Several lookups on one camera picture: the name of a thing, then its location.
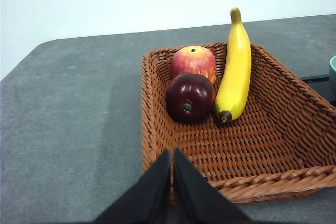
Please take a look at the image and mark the dark flat rectangular tray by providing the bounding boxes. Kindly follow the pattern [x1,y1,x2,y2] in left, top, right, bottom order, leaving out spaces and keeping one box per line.
[299,75,336,107]

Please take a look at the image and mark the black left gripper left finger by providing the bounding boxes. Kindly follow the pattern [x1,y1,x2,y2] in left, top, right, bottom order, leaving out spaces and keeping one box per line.
[93,148,172,224]

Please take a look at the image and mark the brown wicker basket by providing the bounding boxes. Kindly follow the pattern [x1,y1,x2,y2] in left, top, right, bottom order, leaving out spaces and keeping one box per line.
[141,40,336,205]

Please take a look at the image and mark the dark red glossy apple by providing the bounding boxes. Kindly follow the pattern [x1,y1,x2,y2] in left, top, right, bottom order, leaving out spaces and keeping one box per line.
[165,72,216,125]

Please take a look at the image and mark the red yellow streaked apple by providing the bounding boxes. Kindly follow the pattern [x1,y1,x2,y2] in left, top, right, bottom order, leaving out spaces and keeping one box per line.
[171,45,218,84]

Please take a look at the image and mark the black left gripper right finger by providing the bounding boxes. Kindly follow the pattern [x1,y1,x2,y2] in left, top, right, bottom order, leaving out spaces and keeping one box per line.
[172,147,253,224]

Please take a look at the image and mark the teal ribbed bowl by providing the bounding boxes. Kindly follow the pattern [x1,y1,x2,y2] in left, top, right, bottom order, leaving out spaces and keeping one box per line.
[328,55,336,92]

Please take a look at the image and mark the yellow banana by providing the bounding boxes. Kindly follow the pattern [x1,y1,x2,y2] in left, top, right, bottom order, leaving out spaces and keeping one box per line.
[214,6,252,125]

